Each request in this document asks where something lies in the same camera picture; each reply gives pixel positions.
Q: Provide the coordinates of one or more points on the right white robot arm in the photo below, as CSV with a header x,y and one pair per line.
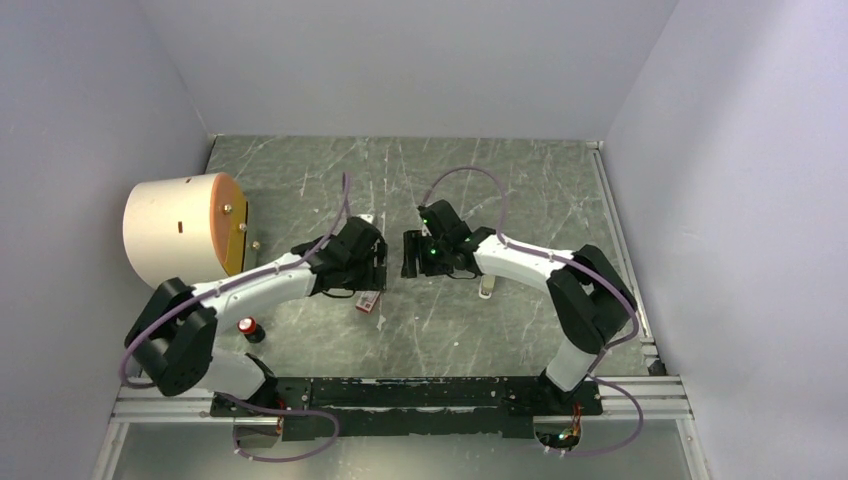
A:
x,y
591,301

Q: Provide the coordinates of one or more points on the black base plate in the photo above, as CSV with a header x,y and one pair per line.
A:
x,y
355,407

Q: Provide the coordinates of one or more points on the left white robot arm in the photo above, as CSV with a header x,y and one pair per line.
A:
x,y
173,339

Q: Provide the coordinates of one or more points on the beige stapler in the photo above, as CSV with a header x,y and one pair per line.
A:
x,y
486,286

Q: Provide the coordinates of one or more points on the red white staple box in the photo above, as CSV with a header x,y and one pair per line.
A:
x,y
367,301

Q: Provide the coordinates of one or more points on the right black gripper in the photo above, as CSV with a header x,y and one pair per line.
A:
x,y
413,243

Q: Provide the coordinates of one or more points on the cream cylindrical drum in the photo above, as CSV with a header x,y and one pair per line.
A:
x,y
195,228

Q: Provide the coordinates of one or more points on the red emergency stop button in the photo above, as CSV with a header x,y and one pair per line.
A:
x,y
252,331

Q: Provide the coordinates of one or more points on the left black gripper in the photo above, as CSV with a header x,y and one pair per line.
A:
x,y
374,278

